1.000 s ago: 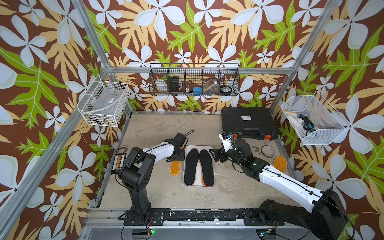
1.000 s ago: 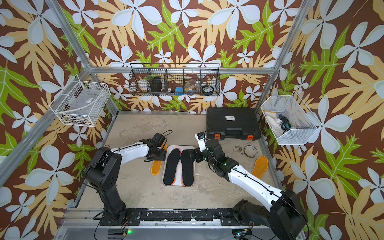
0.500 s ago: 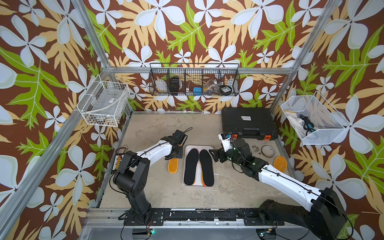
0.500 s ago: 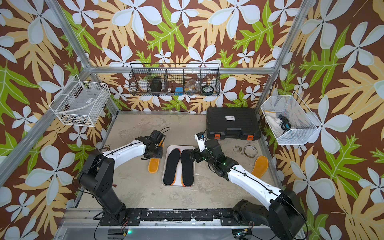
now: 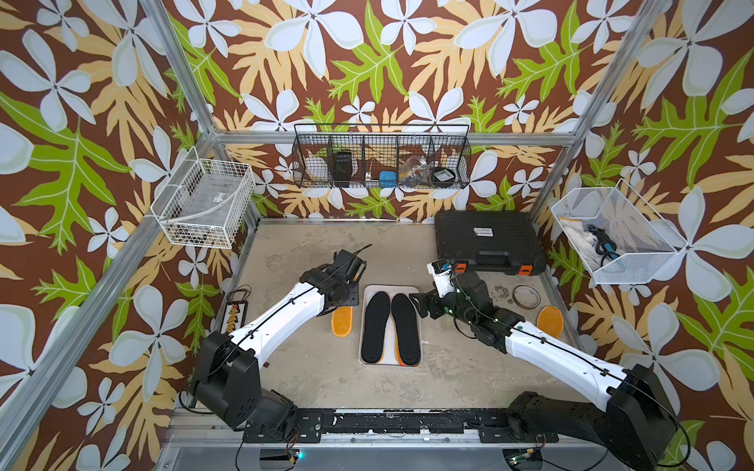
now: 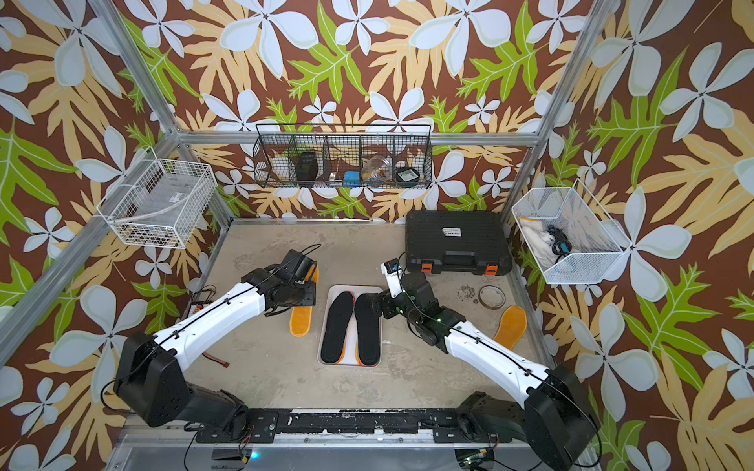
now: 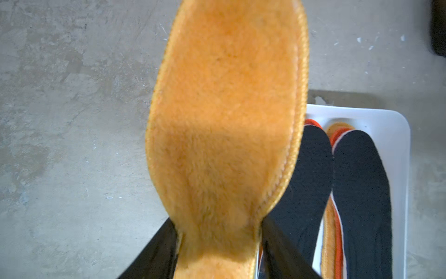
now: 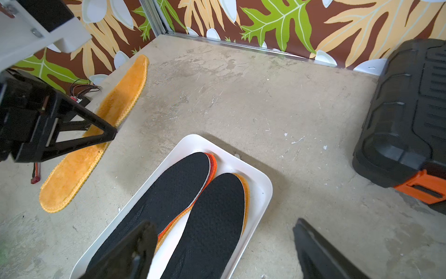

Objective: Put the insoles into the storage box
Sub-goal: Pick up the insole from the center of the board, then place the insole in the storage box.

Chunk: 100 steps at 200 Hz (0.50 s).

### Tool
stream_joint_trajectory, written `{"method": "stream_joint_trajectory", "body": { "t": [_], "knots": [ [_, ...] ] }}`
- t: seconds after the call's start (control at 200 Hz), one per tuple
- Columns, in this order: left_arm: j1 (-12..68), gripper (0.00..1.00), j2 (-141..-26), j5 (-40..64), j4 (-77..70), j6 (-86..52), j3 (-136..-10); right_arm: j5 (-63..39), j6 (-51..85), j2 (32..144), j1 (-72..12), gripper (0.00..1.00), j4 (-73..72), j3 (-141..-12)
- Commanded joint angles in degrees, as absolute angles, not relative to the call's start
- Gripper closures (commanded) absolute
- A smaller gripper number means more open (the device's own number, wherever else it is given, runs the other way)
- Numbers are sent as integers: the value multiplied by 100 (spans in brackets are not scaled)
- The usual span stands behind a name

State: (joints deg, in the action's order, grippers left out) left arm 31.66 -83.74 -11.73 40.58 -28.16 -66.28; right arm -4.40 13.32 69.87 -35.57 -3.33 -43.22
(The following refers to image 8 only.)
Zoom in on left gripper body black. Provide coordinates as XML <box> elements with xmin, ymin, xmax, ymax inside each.
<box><xmin>1</xmin><ymin>69</ymin><xmax>59</xmax><ymax>162</ymax></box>

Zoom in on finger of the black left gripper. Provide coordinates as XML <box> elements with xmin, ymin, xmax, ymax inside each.
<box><xmin>45</xmin><ymin>94</ymin><xmax>117</xmax><ymax>160</ymax></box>

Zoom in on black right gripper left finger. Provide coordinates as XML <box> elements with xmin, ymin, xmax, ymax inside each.
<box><xmin>81</xmin><ymin>220</ymin><xmax>157</xmax><ymax>279</ymax></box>

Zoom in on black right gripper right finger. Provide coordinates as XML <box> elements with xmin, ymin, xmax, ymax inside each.
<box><xmin>293</xmin><ymin>218</ymin><xmax>368</xmax><ymax>279</ymax></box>

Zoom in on orange fuzzy insole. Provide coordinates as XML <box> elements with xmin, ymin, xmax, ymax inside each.
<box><xmin>39</xmin><ymin>53</ymin><xmax>150</xmax><ymax>214</ymax></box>
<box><xmin>234</xmin><ymin>173</ymin><xmax>250</xmax><ymax>235</ymax></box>

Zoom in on black insole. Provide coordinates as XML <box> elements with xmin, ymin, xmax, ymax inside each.
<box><xmin>87</xmin><ymin>152</ymin><xmax>217</xmax><ymax>269</ymax></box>
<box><xmin>161</xmin><ymin>173</ymin><xmax>245</xmax><ymax>279</ymax></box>

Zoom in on red white patterned insole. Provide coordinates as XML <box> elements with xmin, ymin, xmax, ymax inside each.
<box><xmin>149</xmin><ymin>152</ymin><xmax>217</xmax><ymax>249</ymax></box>

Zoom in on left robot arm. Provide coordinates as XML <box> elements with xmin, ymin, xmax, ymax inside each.
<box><xmin>1</xmin><ymin>1</ymin><xmax>117</xmax><ymax>163</ymax></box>

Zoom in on white plastic storage tray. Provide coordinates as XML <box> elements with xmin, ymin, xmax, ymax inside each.
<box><xmin>70</xmin><ymin>134</ymin><xmax>273</xmax><ymax>279</ymax></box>

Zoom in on black plastic tool case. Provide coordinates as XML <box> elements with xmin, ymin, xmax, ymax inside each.
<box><xmin>352</xmin><ymin>38</ymin><xmax>446</xmax><ymax>213</ymax></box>

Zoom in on red black cables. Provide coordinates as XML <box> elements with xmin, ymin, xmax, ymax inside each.
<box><xmin>30</xmin><ymin>79</ymin><xmax>102</xmax><ymax>185</ymax></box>

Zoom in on aluminium frame post left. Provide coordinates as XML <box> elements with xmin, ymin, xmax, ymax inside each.
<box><xmin>139</xmin><ymin>0</ymin><xmax>168</xmax><ymax>37</ymax></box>

